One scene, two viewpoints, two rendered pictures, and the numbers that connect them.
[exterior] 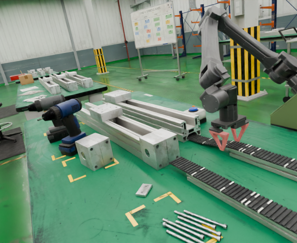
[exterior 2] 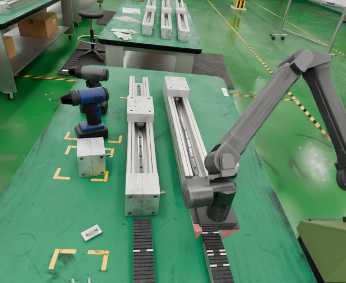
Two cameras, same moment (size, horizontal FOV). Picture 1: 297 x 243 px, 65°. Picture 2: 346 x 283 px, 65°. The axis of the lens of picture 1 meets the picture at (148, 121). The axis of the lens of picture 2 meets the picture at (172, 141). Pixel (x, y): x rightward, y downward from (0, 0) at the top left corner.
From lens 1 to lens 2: 0.44 m
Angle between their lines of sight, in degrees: 23
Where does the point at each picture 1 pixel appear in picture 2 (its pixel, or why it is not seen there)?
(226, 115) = (210, 211)
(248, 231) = not seen: outside the picture
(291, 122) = (312, 249)
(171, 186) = (115, 245)
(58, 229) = (2, 227)
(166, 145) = (142, 199)
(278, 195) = not seen: outside the picture
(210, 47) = (249, 118)
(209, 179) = (140, 268)
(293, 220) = not seen: outside the picture
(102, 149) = (94, 161)
